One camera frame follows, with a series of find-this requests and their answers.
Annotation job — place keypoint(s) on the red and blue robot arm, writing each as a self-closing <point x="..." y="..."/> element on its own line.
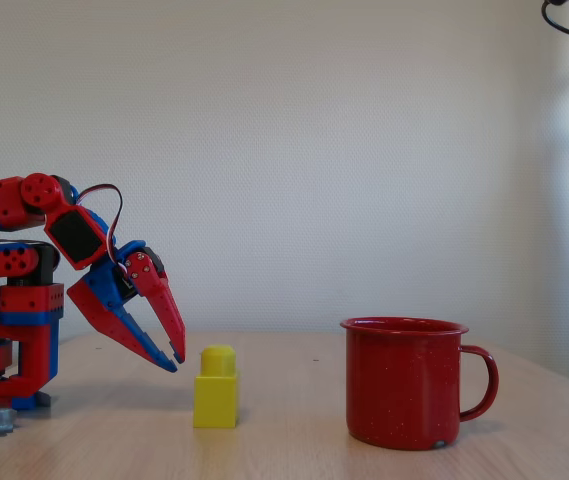
<point x="19" y="200"/>

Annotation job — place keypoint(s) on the yellow toy building block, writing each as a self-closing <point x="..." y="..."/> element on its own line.
<point x="215" y="395"/>

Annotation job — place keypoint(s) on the red enamel mug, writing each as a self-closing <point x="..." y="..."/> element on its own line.
<point x="399" y="385"/>

